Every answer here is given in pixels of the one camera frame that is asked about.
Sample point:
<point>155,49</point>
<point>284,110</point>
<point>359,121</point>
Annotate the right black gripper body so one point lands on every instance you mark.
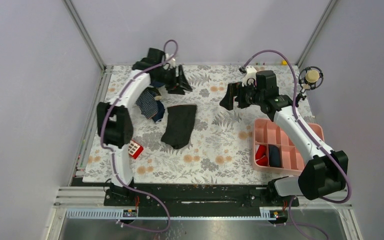
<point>253,96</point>

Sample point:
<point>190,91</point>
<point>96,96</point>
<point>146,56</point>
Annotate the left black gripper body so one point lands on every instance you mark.
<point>167,77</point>

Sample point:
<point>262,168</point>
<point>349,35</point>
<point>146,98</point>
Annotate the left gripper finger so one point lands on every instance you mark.
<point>182,80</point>
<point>175,90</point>

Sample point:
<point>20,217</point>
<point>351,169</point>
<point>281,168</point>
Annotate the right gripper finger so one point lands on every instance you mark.
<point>241,97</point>
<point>227,101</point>

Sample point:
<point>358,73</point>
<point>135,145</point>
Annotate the black striped underwear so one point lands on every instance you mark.
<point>180,124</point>

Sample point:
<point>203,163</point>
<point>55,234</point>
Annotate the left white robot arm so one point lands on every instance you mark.
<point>114,124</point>

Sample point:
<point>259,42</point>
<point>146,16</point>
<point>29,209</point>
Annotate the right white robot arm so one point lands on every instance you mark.
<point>324,169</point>

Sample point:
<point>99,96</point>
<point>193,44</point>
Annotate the blue striped underwear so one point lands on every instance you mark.
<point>150,105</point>

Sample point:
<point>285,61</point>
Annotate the red rolled underwear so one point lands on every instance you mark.
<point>261,158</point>

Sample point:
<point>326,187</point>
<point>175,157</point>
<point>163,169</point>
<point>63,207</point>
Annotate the navy rolled underwear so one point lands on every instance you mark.
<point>274,156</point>

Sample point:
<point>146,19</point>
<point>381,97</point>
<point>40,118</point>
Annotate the floral patterned table mat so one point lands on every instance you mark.
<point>220,146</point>

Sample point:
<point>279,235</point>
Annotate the black microphone with stand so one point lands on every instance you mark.
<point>309,79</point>

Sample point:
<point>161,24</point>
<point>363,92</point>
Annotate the pink compartment organizer tray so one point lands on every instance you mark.
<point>293,158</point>

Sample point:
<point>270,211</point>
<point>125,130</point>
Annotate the red white calculator toy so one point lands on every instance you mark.
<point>135,149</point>

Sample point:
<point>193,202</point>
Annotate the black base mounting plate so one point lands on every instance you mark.
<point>197,198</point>

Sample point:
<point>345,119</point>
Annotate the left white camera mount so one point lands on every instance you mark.
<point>170,64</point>

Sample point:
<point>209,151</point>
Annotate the grey slotted cable duct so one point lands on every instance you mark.
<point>140,214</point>

